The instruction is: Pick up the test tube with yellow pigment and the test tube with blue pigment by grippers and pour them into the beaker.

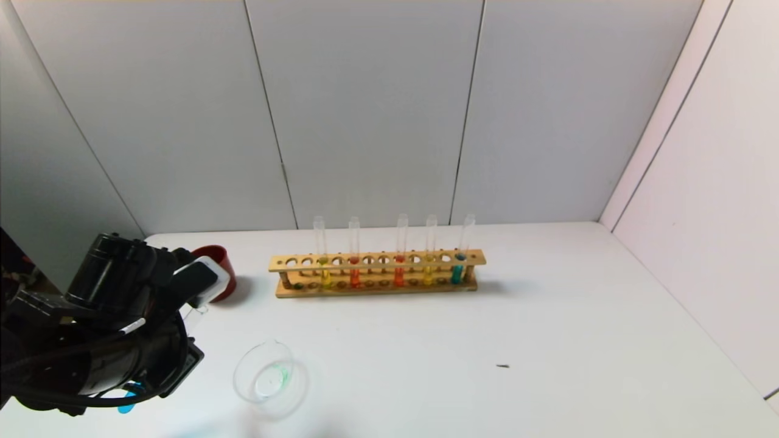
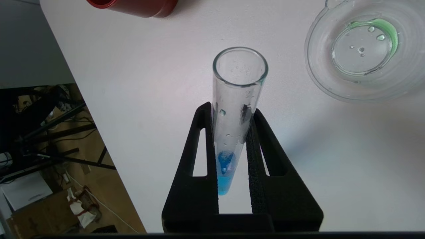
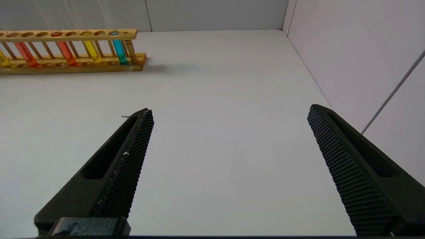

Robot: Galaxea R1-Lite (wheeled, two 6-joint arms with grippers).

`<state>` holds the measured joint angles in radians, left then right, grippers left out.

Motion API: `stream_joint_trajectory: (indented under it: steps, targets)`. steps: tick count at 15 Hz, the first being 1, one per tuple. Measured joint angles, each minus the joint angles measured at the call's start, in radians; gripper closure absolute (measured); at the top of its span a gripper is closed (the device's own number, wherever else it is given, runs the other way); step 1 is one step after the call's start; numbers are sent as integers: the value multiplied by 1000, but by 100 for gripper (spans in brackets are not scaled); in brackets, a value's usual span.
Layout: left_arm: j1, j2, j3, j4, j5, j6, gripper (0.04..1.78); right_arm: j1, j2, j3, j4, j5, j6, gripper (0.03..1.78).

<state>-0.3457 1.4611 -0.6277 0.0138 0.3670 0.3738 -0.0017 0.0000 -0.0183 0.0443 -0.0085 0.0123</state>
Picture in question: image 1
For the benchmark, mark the clear glass dish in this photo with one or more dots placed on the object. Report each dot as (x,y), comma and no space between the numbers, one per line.
(268,383)

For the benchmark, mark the red pigment glass test tube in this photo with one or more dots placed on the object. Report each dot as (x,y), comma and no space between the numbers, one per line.
(398,278)
(355,280)

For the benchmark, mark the wooden test tube rack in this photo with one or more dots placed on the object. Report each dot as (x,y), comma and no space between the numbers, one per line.
(365,292)

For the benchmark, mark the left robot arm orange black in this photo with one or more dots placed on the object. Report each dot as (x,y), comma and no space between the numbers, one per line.
(109,267)

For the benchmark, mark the dark red plastic cup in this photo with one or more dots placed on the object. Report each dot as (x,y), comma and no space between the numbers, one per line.
(226,293)

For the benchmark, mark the yellow pigment glass test tube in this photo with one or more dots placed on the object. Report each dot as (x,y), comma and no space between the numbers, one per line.
(325,278)
(428,277)

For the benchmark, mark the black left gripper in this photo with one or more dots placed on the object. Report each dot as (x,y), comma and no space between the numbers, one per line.
(187,365)

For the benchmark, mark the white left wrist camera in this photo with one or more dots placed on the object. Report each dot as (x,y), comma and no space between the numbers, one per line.
(198,281)

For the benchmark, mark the blue pigment glass test tube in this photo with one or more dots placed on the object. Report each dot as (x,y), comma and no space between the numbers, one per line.
(128,403)
(456,275)

